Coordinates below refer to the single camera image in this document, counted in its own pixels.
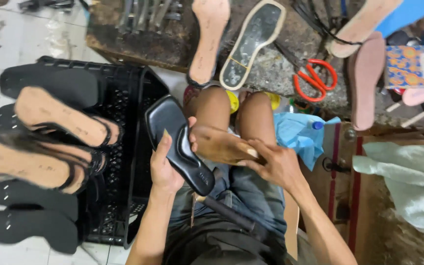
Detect person's right hand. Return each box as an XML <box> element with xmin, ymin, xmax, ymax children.
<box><xmin>236</xmin><ymin>139</ymin><xmax>303</xmax><ymax>193</ymax></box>

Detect person's left hand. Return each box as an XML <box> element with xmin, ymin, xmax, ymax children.
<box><xmin>150</xmin><ymin>117</ymin><xmax>199</xmax><ymax>194</ymax></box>

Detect brown sandal sole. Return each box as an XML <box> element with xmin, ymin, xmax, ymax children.
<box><xmin>191</xmin><ymin>124</ymin><xmax>266</xmax><ymax>166</ymax></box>

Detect glossy black sandal insole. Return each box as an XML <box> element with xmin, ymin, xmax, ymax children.
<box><xmin>145</xmin><ymin>94</ymin><xmax>216</xmax><ymax>197</ymax></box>

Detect blue denim shorts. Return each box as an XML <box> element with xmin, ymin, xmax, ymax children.
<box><xmin>169</xmin><ymin>164</ymin><xmax>287</xmax><ymax>240</ymax></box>

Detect light blue cloth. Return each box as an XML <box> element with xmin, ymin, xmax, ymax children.
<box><xmin>273</xmin><ymin>112</ymin><xmax>342</xmax><ymax>172</ymax></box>

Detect person's right leg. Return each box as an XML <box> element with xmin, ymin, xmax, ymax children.
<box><xmin>235</xmin><ymin>91</ymin><xmax>278</xmax><ymax>147</ymax></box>

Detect person's leg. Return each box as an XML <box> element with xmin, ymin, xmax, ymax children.
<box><xmin>192</xmin><ymin>86</ymin><xmax>232</xmax><ymax>130</ymax></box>
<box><xmin>235</xmin><ymin>91</ymin><xmax>278</xmax><ymax>147</ymax></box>

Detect yellow lid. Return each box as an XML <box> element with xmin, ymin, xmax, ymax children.
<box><xmin>226</xmin><ymin>90</ymin><xmax>240</xmax><ymax>114</ymax></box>
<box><xmin>265</xmin><ymin>92</ymin><xmax>282</xmax><ymax>110</ymax></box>

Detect person's left leg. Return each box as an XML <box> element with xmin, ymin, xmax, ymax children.
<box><xmin>192</xmin><ymin>86</ymin><xmax>232</xmax><ymax>130</ymax></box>

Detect black shirt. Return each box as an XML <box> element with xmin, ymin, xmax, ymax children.
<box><xmin>161</xmin><ymin>213</ymin><xmax>288</xmax><ymax>265</ymax></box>

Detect wooden box with red stripes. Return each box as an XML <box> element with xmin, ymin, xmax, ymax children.
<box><xmin>298</xmin><ymin>122</ymin><xmax>424</xmax><ymax>265</ymax></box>

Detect black outsole with cream rim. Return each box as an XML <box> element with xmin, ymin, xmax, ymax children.
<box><xmin>219</xmin><ymin>0</ymin><xmax>287</xmax><ymax>91</ymax></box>

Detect long pink insole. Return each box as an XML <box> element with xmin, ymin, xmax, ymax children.
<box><xmin>347</xmin><ymin>31</ymin><xmax>386</xmax><ymax>132</ymax></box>

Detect tan sole with black edge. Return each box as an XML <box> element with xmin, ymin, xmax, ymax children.
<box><xmin>186</xmin><ymin>0</ymin><xmax>231</xmax><ymax>88</ymax></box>

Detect black plastic crate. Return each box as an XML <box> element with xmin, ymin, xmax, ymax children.
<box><xmin>36</xmin><ymin>55</ymin><xmax>171</xmax><ymax>250</ymax></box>

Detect pale green cloth sack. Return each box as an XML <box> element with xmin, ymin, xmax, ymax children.
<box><xmin>352</xmin><ymin>141</ymin><xmax>424</xmax><ymax>231</ymax></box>

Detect worn wooden work block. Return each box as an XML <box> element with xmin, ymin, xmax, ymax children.
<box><xmin>86</xmin><ymin>0</ymin><xmax>424</xmax><ymax>130</ymax></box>

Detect tan insole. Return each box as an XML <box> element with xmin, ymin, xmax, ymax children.
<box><xmin>327</xmin><ymin>0</ymin><xmax>404</xmax><ymax>59</ymax></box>

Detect orange blue patterned box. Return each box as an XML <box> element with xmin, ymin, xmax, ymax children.
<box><xmin>385</xmin><ymin>44</ymin><xmax>424</xmax><ymax>90</ymax></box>

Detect row of metal tools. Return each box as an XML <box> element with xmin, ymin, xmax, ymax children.
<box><xmin>117</xmin><ymin>0</ymin><xmax>183</xmax><ymax>34</ymax></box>

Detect blue insole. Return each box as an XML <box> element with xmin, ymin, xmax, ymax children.
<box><xmin>375</xmin><ymin>0</ymin><xmax>424</xmax><ymax>40</ymax></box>

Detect plain black sandal sole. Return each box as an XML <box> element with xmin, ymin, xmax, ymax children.
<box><xmin>0</xmin><ymin>63</ymin><xmax>99</xmax><ymax>110</ymax></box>

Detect black sole with white marks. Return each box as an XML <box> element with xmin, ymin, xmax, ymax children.
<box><xmin>0</xmin><ymin>209</ymin><xmax>80</xmax><ymax>255</ymax></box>
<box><xmin>0</xmin><ymin>179</ymin><xmax>79</xmax><ymax>222</ymax></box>
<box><xmin>0</xmin><ymin>103</ymin><xmax>23</xmax><ymax>130</ymax></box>

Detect black tool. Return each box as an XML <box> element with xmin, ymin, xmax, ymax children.
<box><xmin>18</xmin><ymin>0</ymin><xmax>76</xmax><ymax>12</ymax></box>

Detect black tool handle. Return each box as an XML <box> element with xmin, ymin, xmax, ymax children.
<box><xmin>197</xmin><ymin>195</ymin><xmax>258</xmax><ymax>232</ymax></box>

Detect red-handled scissors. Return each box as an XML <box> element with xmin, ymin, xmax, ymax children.
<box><xmin>274</xmin><ymin>41</ymin><xmax>339</xmax><ymax>103</ymax></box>

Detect bundle of black straps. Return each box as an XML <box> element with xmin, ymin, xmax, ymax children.
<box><xmin>292</xmin><ymin>0</ymin><xmax>363</xmax><ymax>48</ymax></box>

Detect tan sandal with black straps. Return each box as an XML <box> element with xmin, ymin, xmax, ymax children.
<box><xmin>14</xmin><ymin>86</ymin><xmax>124</xmax><ymax>148</ymax></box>

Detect large tan sandal black straps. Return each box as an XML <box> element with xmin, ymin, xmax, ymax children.
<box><xmin>0</xmin><ymin>132</ymin><xmax>107</xmax><ymax>195</ymax></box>

